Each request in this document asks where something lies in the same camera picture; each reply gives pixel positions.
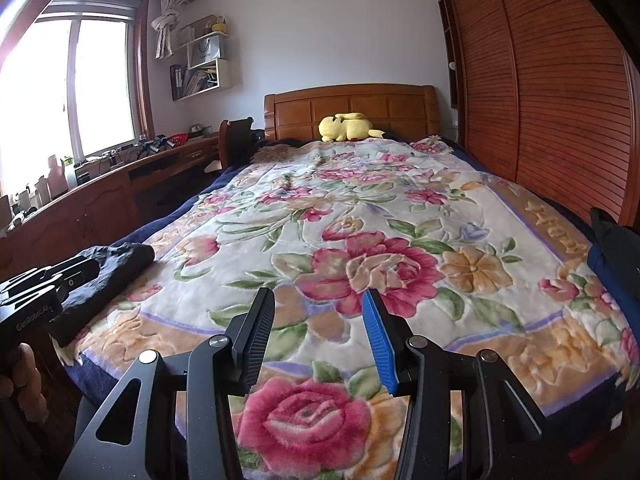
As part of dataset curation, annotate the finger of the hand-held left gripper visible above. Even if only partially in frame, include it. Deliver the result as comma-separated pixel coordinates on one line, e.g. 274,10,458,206
0,257,94,294
0,259,100,309

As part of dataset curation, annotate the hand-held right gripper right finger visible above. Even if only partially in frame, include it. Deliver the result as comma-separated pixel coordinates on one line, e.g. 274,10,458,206
361,287,548,480

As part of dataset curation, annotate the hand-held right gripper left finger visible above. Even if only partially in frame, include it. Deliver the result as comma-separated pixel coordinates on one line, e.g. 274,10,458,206
59,286,277,480

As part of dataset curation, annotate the person's left hand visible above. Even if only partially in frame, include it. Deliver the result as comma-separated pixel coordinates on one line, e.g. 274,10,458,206
0,342,40,413

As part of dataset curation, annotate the folded dark navy garment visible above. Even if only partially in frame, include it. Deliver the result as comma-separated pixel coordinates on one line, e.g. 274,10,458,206
47,242,156,347

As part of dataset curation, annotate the long wooden desk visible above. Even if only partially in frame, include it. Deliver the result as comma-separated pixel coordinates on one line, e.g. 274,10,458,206
0,132,223,271

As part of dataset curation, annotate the floral plush blanket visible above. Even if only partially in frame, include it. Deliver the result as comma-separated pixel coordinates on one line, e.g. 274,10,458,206
60,137,640,480

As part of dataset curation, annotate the black tripod device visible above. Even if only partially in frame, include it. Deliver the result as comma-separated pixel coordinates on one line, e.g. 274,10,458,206
137,135,173,153

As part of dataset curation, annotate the wooden chair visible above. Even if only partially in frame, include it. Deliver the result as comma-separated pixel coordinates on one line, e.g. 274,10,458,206
218,117,263,170

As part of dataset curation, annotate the wood-framed window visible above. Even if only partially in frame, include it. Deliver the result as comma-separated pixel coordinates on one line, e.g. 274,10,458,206
0,0,156,196

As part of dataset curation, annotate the yellow plush toy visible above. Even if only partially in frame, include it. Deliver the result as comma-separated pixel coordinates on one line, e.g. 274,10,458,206
319,112,385,143

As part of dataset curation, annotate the blue cloth bundle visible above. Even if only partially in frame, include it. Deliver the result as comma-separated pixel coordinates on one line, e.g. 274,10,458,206
587,245,640,316

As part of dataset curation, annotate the wooden bed headboard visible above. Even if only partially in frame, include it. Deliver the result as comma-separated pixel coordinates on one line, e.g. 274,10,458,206
263,83,441,143

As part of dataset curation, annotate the white paper bag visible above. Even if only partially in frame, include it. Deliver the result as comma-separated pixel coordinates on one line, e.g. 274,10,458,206
192,37,221,66

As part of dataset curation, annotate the tied white curtain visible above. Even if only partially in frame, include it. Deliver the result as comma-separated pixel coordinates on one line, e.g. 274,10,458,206
150,0,193,61

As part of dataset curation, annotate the wooden louvred wardrobe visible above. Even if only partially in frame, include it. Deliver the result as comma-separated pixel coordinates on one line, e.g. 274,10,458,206
429,0,640,241

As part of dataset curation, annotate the white wall shelf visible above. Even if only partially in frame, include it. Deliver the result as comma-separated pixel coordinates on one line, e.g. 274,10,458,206
169,14,244,102

